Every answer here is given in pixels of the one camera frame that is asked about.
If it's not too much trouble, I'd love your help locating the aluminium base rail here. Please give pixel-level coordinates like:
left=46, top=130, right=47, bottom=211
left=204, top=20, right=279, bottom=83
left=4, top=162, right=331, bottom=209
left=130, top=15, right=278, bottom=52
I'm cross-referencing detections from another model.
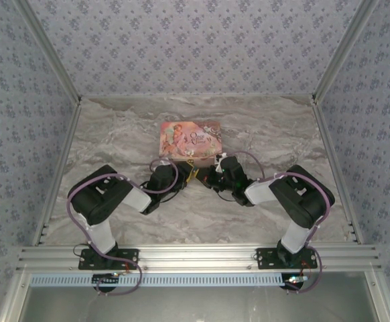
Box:
left=17, top=244, right=382, bottom=271

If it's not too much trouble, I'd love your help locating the small controller board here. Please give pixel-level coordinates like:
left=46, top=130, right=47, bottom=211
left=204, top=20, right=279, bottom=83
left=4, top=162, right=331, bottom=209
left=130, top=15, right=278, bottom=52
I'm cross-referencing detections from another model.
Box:
left=92, top=272, right=121, bottom=292
left=283, top=273, right=309, bottom=291

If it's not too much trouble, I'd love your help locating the aluminium frame post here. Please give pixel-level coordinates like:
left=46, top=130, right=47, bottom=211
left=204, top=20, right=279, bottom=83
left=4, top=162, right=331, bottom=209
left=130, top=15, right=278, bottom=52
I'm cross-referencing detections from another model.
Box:
left=311, top=0, right=381, bottom=101
left=15, top=0, right=82, bottom=103

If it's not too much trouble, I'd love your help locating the grey metal panel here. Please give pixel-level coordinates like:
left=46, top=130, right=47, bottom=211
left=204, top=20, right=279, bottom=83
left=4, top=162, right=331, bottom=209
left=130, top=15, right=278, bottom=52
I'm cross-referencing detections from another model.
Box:
left=17, top=286, right=383, bottom=322

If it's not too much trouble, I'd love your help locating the aluminium table edge rail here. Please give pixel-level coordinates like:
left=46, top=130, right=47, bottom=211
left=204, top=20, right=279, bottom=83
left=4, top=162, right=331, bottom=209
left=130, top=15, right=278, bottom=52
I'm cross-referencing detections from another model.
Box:
left=32, top=100, right=84, bottom=246

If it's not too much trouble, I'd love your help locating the pink printed gift box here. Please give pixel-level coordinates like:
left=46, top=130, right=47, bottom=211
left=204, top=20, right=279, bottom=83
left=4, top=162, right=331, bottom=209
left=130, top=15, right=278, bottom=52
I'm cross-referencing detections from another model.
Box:
left=157, top=120, right=223, bottom=168

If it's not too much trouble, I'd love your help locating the light blue slotted cable duct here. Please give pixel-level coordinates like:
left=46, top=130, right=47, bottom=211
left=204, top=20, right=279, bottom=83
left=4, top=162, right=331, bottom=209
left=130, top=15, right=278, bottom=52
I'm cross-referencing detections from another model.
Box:
left=29, top=272, right=303, bottom=288

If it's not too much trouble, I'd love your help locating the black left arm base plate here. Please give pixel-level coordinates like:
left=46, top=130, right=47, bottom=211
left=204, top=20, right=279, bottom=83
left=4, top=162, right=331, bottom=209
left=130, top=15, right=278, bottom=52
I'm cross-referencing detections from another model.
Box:
left=78, top=248, right=139, bottom=270

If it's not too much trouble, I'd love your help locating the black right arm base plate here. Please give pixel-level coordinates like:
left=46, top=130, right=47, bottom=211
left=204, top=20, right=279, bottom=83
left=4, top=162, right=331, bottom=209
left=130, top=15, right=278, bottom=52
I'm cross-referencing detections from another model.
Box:
left=256, top=247, right=318, bottom=270

